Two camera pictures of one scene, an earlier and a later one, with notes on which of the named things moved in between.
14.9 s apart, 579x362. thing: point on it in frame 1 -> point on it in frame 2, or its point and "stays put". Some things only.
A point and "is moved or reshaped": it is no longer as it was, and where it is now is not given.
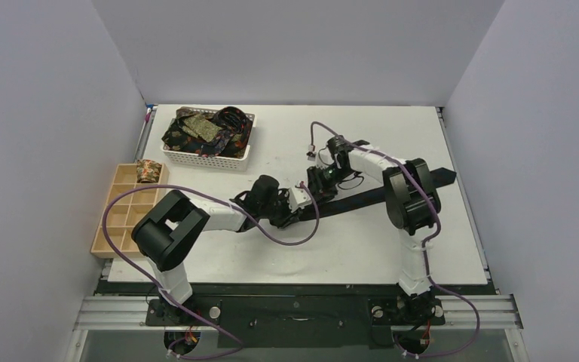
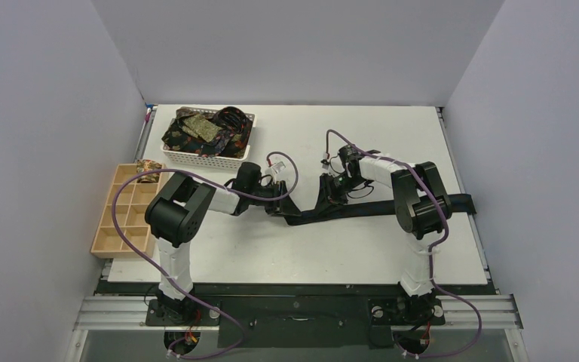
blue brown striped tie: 366,197 is moved or reshaped
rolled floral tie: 148,171 stays put
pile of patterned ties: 223,132 stays put
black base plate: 298,314 stays put
